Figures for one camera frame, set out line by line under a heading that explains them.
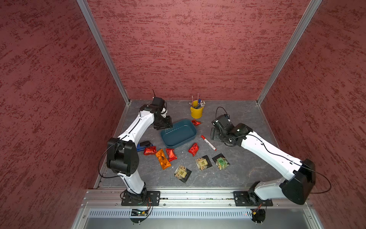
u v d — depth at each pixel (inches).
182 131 40.3
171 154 34.4
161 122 29.2
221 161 34.4
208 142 37.3
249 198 25.5
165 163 33.3
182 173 32.7
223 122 23.3
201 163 34.2
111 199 30.4
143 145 35.5
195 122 40.0
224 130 22.9
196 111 40.7
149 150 34.5
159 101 28.2
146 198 28.5
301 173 16.6
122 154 18.0
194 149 35.2
